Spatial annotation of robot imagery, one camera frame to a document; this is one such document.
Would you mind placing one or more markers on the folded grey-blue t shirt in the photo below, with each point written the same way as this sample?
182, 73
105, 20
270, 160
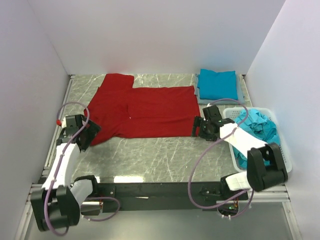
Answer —
240, 95

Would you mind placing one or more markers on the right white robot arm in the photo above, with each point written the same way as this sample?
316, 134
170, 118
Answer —
265, 166

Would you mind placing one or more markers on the crumpled teal t shirt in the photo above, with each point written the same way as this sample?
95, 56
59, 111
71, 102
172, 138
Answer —
258, 125

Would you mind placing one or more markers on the white plastic basket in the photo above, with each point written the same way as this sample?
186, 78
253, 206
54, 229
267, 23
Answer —
233, 112

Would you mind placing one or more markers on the folded blue t shirt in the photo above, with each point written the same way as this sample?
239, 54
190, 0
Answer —
217, 85

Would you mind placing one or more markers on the black base beam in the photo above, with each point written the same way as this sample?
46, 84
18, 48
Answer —
159, 195

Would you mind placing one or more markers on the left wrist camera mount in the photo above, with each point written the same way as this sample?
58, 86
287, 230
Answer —
62, 122

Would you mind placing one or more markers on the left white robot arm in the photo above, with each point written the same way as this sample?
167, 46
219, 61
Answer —
57, 204

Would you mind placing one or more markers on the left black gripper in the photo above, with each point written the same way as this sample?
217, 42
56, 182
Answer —
92, 129

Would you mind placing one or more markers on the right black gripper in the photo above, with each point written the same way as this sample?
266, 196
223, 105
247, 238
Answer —
198, 122

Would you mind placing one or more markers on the red t shirt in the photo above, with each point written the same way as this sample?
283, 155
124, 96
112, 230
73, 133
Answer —
124, 111

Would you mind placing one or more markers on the aluminium frame rail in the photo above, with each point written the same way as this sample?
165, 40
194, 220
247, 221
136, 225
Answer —
118, 109

